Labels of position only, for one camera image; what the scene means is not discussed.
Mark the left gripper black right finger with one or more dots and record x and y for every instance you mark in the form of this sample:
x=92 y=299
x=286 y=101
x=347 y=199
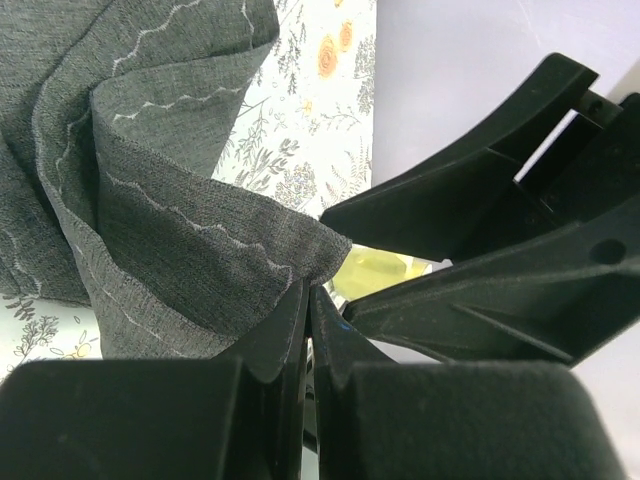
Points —
x=379 y=419

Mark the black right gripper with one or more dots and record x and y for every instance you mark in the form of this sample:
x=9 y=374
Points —
x=431 y=210

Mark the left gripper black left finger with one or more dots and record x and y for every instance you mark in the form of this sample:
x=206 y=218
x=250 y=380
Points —
x=238 y=415

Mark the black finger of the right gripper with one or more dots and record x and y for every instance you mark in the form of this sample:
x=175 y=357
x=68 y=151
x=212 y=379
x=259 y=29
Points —
x=559 y=297

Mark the grey cloth napkin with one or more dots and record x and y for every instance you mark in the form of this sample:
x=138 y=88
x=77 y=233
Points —
x=113 y=117

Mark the light green mug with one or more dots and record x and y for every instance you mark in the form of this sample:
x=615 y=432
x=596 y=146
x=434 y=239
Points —
x=367 y=270

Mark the floral patterned table mat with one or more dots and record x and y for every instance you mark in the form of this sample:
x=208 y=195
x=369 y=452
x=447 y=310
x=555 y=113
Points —
x=302 y=137

